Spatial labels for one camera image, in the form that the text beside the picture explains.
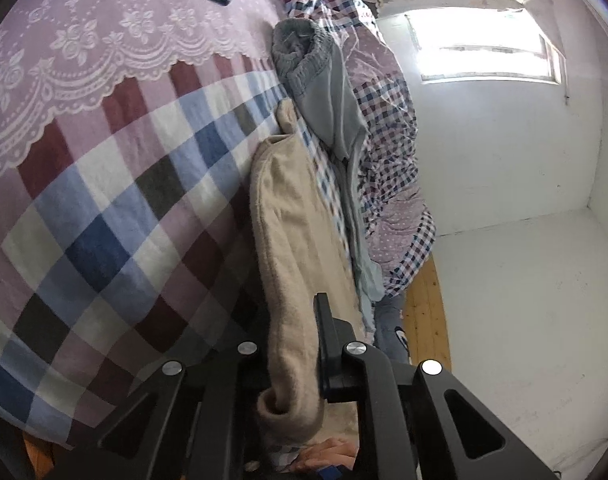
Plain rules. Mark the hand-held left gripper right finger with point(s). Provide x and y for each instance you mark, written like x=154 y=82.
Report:
x=326 y=345

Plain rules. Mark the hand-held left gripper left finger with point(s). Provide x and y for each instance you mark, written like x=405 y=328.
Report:
x=224 y=385

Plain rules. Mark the tan shirt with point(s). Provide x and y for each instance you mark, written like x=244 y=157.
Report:
x=289 y=240

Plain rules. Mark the light blue-grey pants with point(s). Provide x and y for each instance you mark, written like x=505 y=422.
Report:
x=329 y=95

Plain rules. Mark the person's right hand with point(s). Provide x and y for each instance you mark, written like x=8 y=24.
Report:
x=324 y=452

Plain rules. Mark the person's jeans leg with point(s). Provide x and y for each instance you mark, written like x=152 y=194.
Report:
x=386 y=310

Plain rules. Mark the person's dark shoe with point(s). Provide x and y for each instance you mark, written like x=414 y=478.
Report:
x=398 y=342

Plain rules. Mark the checked bed sheet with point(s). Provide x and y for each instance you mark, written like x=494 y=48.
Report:
x=109 y=185

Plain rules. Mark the window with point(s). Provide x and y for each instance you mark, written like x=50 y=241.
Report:
x=483 y=45

